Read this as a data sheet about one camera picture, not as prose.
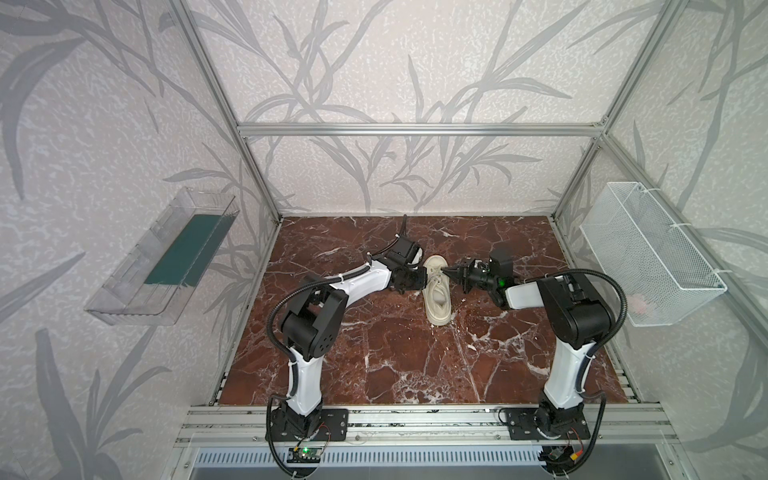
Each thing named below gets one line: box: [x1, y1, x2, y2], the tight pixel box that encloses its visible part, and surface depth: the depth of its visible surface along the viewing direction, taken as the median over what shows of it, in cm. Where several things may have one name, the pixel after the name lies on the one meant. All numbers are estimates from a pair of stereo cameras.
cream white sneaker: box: [423, 255, 452, 326], surface depth 93 cm
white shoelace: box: [428, 266, 448, 308], surface depth 95 cm
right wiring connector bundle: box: [539, 445, 584, 469], surface depth 74 cm
